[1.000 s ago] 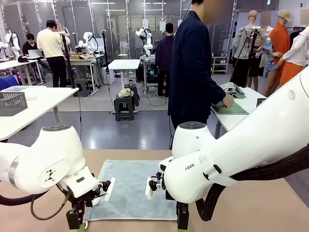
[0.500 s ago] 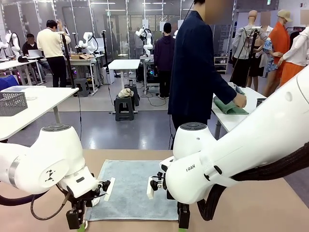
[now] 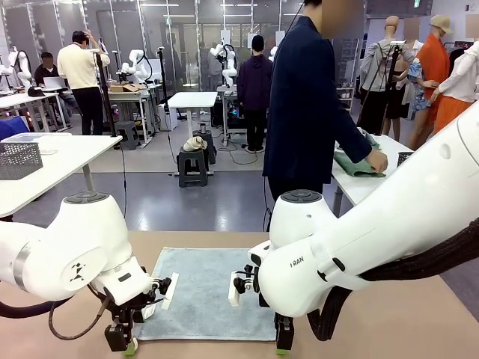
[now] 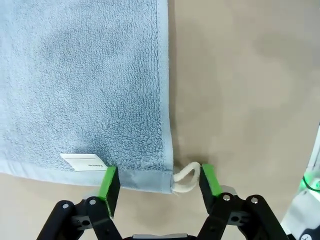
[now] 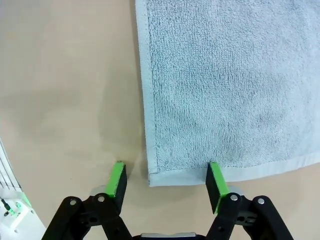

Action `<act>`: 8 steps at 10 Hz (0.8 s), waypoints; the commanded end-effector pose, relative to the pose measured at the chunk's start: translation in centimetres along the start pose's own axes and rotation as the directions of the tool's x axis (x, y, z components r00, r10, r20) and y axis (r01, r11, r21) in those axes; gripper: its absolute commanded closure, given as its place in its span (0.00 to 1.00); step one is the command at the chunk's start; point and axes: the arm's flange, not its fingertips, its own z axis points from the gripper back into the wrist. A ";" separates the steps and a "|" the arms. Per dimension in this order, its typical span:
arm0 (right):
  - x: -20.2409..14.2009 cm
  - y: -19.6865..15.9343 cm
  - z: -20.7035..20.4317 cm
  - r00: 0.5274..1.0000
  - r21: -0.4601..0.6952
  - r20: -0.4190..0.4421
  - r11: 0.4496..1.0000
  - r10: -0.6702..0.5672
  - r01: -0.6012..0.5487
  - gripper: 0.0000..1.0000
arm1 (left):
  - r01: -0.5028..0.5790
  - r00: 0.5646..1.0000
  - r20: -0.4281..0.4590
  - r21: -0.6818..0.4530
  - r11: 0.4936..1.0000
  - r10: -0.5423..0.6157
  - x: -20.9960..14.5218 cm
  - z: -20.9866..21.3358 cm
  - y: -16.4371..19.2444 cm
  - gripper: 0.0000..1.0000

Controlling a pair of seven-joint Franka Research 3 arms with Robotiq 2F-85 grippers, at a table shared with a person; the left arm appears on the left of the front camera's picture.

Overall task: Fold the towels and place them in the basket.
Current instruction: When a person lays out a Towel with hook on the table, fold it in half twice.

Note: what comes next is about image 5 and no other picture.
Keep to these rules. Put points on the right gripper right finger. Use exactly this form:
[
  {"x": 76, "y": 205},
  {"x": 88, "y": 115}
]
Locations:
[{"x": 237, "y": 220}]

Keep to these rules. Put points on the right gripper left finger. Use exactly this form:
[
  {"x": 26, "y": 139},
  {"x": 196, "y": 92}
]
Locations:
[{"x": 95, "y": 220}]

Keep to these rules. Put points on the light blue terry towel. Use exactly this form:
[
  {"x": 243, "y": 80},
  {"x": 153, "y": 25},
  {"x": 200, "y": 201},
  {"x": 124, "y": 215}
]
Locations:
[{"x": 225, "y": 87}]

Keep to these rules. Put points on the white electronics box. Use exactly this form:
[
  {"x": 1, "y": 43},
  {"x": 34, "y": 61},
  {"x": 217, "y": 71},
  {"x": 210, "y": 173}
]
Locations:
[{"x": 15, "y": 212}]

